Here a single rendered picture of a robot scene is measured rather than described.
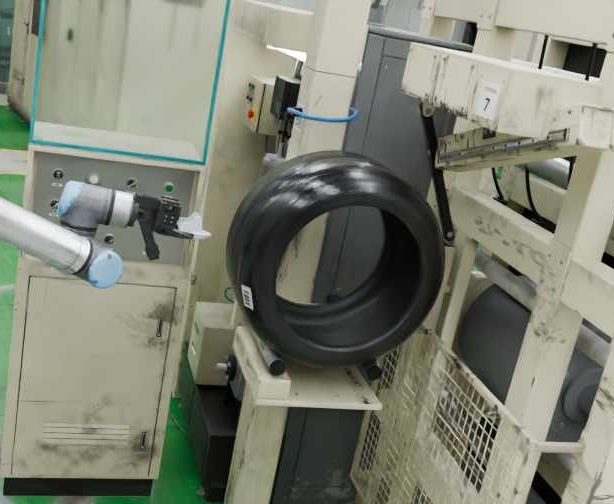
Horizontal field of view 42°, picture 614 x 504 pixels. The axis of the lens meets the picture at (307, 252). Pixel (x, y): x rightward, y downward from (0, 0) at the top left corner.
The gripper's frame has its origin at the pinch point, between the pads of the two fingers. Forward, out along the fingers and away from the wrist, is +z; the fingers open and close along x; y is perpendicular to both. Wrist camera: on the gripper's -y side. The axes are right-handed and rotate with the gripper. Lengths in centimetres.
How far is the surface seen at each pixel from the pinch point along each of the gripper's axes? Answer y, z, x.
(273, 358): -26.9, 25.4, -7.5
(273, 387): -34.3, 27.2, -9.5
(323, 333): -25, 45, 12
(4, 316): -128, -43, 215
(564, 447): -14, 82, -57
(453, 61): 61, 48, -5
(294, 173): 22.0, 17.6, -1.0
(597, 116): 58, 67, -43
